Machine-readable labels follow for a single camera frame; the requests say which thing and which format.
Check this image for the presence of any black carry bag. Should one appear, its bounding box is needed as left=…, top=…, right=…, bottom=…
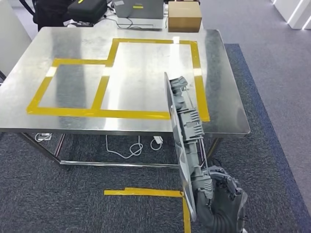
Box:
left=67, top=0, right=108, bottom=24

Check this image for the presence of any white power adapter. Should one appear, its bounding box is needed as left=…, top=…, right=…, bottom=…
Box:
left=35, top=133, right=53, bottom=143

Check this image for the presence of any white desk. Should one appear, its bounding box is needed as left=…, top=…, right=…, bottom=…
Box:
left=63, top=13, right=205, bottom=33

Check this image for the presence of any stainless steel workbench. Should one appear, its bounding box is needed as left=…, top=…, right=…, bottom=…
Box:
left=0, top=26, right=251, bottom=169

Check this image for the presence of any yellow tape double rectangle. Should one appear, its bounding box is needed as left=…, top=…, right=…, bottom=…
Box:
left=26, top=38, right=211, bottom=123

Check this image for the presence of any brown cardboard box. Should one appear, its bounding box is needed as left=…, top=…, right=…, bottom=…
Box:
left=168, top=0, right=202, bottom=33

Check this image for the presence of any white side table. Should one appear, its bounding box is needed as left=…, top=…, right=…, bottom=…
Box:
left=0, top=0, right=32, bottom=78

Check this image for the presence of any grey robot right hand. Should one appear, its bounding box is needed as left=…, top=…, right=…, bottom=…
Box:
left=192, top=166, right=248, bottom=233

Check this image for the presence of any white power cable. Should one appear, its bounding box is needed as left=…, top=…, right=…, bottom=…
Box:
left=106, top=135, right=163, bottom=160

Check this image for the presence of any black chair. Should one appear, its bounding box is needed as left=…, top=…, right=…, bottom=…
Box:
left=18, top=0, right=73, bottom=31

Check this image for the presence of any grey equipment case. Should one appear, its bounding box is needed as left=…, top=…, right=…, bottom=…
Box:
left=113, top=0, right=165, bottom=30

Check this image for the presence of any grey plastic wheel hubcap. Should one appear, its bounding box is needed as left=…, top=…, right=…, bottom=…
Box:
left=164, top=72, right=214, bottom=222

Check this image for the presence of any yellow floor tape marking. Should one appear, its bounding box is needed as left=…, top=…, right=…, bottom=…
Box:
left=103, top=187, right=192, bottom=233

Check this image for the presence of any white illuminated plinth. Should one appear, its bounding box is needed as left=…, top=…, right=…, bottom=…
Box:
left=272, top=0, right=311, bottom=30

